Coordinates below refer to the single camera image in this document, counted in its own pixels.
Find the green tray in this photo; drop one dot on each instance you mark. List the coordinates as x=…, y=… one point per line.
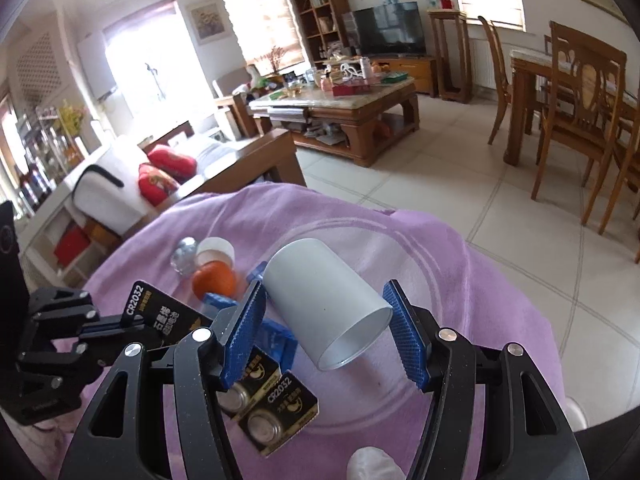
x=397, y=78

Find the orange tangerine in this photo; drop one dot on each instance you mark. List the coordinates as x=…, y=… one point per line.
x=215, y=282

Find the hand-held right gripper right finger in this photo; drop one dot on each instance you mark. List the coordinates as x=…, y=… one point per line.
x=407, y=340

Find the white lattice cabinet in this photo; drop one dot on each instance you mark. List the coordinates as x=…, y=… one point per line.
x=40, y=65

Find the pale translucent rounded object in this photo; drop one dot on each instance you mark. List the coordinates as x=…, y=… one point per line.
x=375, y=465

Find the wooden television stand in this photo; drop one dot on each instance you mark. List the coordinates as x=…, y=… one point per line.
x=412, y=74

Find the black battery card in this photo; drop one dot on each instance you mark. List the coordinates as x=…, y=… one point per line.
x=165, y=312

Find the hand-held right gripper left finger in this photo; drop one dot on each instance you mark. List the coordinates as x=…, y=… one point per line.
x=242, y=340

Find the black television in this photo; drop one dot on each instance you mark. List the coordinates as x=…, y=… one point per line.
x=390, y=30

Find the blue plastic frame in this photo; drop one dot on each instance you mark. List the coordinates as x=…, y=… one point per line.
x=285, y=340

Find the glass bottle display rack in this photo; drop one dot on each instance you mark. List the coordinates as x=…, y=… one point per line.
x=40, y=160

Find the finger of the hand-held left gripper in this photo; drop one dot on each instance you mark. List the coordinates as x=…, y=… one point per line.
x=112, y=332
x=62, y=302

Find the tall wooden plant stand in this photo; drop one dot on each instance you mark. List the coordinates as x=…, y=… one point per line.
x=450, y=55

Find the large bright window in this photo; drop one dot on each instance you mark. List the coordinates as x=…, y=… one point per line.
x=145, y=55

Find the clear glass ball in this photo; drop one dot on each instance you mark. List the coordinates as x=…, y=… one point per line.
x=184, y=255

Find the yellow artificial flowers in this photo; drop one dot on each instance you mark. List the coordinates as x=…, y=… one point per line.
x=70, y=117

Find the pink blossom branches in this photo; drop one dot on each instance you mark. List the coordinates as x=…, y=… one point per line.
x=275, y=57

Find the small framed flower picture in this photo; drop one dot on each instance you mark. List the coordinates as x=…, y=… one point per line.
x=206, y=21

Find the red storage box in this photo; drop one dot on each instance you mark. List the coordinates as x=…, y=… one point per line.
x=72, y=247

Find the pink bottle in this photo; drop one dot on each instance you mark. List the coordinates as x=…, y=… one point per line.
x=327, y=81

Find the white wall radiator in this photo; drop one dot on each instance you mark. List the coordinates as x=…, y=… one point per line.
x=482, y=67

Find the red cushion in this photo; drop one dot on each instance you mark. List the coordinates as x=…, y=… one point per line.
x=172, y=160
x=156, y=185

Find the wooden coffee table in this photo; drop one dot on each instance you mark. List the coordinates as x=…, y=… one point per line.
x=350, y=120

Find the red tin box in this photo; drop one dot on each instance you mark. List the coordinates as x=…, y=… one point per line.
x=350, y=89

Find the white bottle cap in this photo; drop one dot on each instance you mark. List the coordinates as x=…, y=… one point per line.
x=216, y=249

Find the black coin battery pack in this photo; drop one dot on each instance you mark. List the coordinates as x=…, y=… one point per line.
x=280, y=410
x=250, y=385

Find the wooden bookshelf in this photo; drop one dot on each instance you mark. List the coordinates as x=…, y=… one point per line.
x=317, y=15

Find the white ornament holder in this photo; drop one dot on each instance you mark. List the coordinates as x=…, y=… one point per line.
x=350, y=69

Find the white paper cup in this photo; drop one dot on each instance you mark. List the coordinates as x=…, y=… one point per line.
x=325, y=305

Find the wooden dining chair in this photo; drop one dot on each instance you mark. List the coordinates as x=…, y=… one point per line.
x=495, y=85
x=630, y=170
x=580, y=125

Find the wooden armchair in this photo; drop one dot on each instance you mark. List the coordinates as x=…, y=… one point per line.
x=232, y=102

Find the blue plastic clip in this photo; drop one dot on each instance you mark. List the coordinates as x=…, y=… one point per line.
x=217, y=301
x=256, y=272

